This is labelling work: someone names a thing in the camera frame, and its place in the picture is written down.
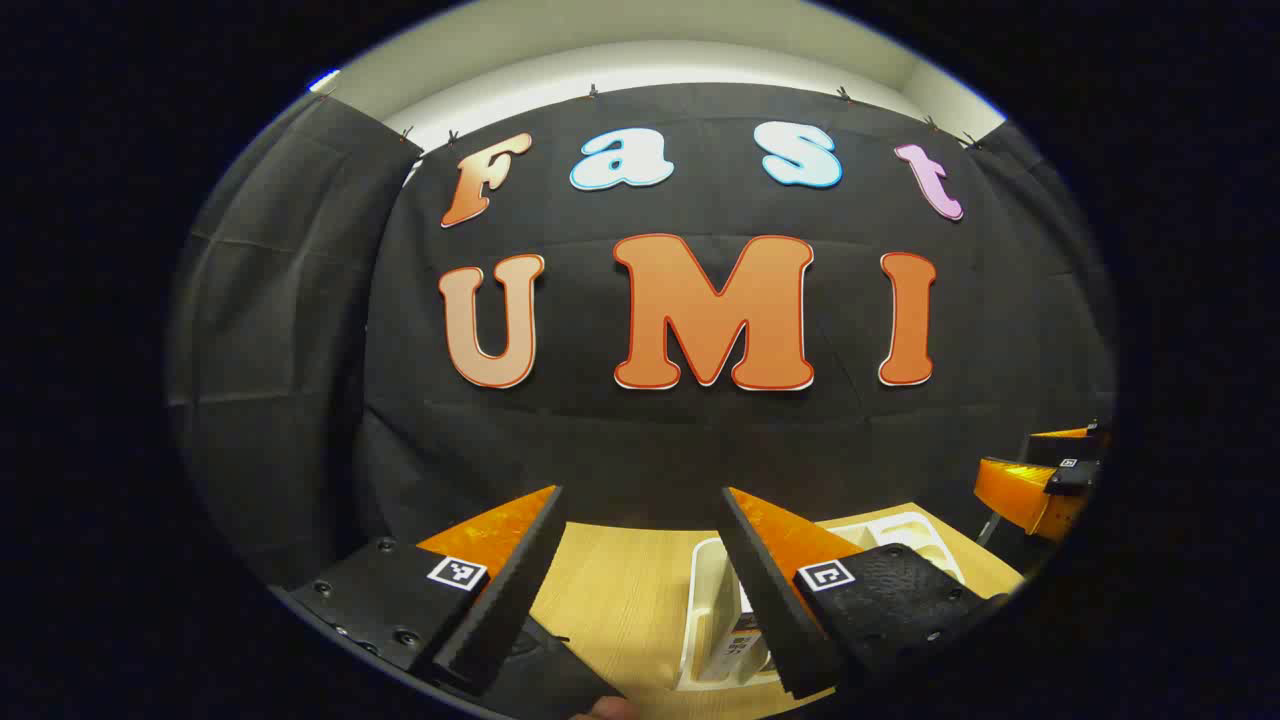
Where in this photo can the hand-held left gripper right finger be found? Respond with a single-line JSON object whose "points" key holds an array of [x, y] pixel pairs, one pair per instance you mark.
{"points": [[765, 590]]}

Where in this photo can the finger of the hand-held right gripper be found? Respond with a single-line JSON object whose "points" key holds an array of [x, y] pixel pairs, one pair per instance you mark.
{"points": [[1070, 440], [1020, 495]]}

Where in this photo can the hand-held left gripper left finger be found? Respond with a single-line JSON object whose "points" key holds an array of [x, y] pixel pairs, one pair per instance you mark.
{"points": [[505, 590]]}

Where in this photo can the white bookshelf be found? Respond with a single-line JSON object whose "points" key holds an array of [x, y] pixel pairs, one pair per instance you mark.
{"points": [[715, 600]]}

